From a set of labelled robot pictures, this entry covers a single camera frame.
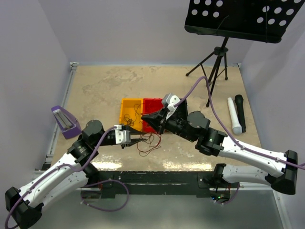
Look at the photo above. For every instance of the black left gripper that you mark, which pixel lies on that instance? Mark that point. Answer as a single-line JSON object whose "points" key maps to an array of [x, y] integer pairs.
{"points": [[133, 141]]}

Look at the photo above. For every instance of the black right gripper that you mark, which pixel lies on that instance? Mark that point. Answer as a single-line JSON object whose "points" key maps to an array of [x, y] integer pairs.
{"points": [[158, 119]]}

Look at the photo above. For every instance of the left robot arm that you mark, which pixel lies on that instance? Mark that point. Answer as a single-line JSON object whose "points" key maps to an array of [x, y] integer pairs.
{"points": [[73, 170]]}

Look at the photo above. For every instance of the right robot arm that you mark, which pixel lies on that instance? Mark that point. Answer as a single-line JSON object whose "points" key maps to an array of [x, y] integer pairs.
{"points": [[271, 168]]}

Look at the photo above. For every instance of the red plastic bin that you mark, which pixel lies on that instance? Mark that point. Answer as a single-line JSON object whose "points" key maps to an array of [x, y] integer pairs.
{"points": [[150, 105]]}

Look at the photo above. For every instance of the yellow plastic bin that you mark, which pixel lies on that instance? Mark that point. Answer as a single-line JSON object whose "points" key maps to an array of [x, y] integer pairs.
{"points": [[131, 112]]}

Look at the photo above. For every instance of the black plastic bin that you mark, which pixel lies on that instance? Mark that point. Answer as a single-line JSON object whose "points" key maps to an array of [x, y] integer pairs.
{"points": [[182, 110]]}

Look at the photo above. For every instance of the black music stand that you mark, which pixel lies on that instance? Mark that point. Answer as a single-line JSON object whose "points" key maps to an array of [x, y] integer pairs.
{"points": [[253, 20]]}

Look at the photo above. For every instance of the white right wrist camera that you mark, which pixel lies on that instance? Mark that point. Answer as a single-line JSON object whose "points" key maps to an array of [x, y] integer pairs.
{"points": [[169, 102]]}

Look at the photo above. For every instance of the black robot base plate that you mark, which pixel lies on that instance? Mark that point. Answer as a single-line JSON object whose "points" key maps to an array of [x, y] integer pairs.
{"points": [[191, 183]]}

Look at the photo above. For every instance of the aluminium table frame rail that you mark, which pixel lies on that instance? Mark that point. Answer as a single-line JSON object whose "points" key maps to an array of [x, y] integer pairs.
{"points": [[52, 146]]}

